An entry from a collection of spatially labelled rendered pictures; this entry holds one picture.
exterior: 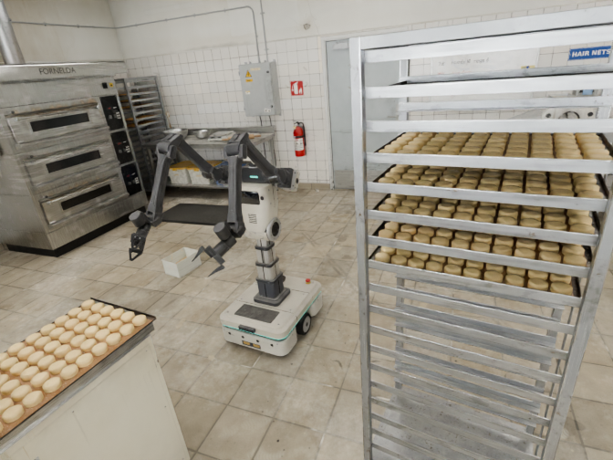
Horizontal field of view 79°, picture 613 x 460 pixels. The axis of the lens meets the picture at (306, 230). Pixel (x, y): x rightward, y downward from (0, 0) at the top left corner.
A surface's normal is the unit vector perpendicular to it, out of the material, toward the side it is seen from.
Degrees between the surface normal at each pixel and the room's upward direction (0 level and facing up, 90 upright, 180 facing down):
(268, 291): 90
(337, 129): 90
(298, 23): 90
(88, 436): 90
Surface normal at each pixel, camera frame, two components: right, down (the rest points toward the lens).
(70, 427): 0.89, 0.11
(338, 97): -0.36, 0.41
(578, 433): -0.08, -0.91
